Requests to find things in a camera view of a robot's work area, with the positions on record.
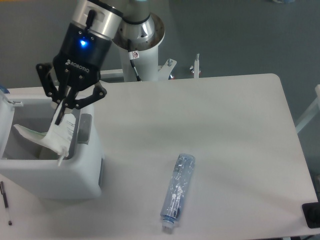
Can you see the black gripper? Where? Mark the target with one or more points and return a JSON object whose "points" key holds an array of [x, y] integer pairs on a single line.
{"points": [[77, 67]]}

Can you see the white paper wrapper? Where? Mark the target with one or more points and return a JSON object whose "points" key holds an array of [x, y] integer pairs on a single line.
{"points": [[58, 138]]}

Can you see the crushed clear plastic bottle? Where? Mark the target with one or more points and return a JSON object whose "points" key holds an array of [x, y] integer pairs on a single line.
{"points": [[177, 190]]}

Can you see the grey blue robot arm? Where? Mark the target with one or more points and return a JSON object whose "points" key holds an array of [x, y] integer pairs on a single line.
{"points": [[102, 18]]}

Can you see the white open trash can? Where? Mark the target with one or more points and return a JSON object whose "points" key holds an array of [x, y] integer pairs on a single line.
{"points": [[50, 161]]}

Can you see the black pen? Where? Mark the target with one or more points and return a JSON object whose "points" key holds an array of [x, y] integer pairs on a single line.
{"points": [[6, 203]]}

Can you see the black device at table edge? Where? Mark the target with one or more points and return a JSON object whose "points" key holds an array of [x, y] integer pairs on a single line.
{"points": [[311, 213]]}

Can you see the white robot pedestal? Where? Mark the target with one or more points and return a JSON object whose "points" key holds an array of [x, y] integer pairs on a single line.
{"points": [[138, 46]]}

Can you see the white clamp post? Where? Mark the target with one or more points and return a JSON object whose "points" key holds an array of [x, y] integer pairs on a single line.
{"points": [[195, 68]]}

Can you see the white metal frame right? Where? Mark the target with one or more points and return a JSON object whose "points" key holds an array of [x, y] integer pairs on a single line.
{"points": [[311, 111]]}

